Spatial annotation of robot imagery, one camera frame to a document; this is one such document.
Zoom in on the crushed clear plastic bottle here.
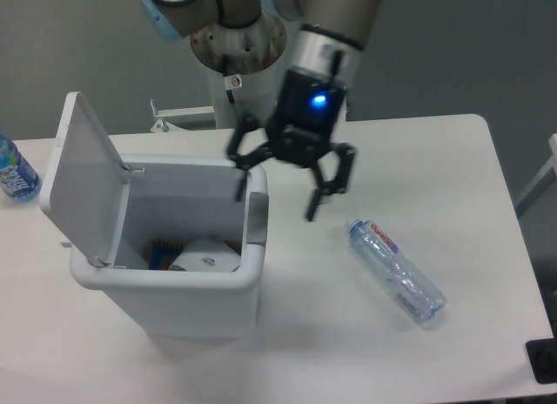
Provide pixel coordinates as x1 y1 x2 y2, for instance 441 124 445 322
346 219 447 324

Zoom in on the white paper wrapper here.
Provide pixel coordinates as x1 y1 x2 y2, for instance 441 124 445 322
169 236 241 273

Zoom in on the white plastic trash can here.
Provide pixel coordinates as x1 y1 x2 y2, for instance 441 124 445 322
70 156 269 338

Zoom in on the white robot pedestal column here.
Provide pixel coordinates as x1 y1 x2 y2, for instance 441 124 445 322
191 10 287 112

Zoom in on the white trash can lid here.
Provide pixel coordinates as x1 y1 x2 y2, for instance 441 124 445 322
39 91 144 267

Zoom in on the white furniture leg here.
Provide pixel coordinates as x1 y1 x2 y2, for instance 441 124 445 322
514 133 556 218

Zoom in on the blue labelled water bottle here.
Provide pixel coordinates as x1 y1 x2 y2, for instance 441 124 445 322
1 135 42 202

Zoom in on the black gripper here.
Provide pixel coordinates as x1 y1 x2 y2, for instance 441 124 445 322
225 69 356 221

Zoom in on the black table corner clamp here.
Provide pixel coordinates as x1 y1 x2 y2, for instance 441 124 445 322
526 338 556 385

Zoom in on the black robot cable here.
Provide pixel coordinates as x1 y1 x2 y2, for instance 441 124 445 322
220 53 246 129

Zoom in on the blue orange snack packet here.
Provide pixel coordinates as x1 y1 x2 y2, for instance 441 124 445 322
149 238 185 271

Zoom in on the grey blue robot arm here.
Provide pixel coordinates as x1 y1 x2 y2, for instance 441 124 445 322
140 0 382 219

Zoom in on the white metal base frame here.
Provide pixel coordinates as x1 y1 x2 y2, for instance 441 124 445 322
151 94 346 136

